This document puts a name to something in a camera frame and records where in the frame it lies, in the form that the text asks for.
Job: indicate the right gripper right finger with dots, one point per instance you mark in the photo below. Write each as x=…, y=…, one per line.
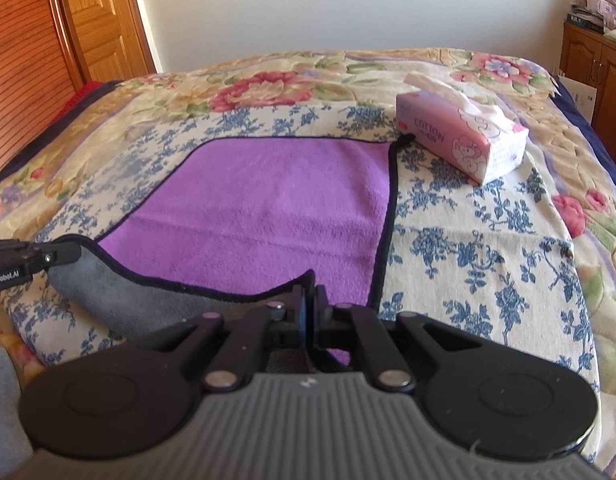
x=346, y=336

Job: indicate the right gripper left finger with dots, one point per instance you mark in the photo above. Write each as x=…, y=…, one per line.
x=240, y=348

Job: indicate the purple and grey towel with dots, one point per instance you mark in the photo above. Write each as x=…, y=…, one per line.
x=240, y=222

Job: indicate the wooden room door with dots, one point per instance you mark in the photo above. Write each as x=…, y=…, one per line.
x=110, y=39

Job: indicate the blue floral white cloth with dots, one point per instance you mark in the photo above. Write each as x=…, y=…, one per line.
x=495, y=260

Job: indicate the red blanket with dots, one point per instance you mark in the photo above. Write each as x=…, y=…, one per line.
x=84, y=96

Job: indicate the wooden slatted wardrobe door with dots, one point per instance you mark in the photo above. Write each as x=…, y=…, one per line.
x=39, y=70

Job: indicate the pink tissue pack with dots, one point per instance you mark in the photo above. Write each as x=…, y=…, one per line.
x=477, y=139

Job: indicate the floral quilt bedspread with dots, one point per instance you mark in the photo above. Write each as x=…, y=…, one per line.
x=585, y=192

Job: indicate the dark blue bed sheet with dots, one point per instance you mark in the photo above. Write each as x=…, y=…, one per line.
x=565, y=103

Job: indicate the white paper bag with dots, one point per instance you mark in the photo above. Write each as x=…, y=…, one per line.
x=583, y=95

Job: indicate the wooden cabinet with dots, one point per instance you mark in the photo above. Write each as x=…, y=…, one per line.
x=590, y=58

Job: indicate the dark book stack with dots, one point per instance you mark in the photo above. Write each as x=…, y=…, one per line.
x=586, y=19

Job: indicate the pink box on cabinet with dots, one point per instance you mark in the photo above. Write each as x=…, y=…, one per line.
x=606, y=9

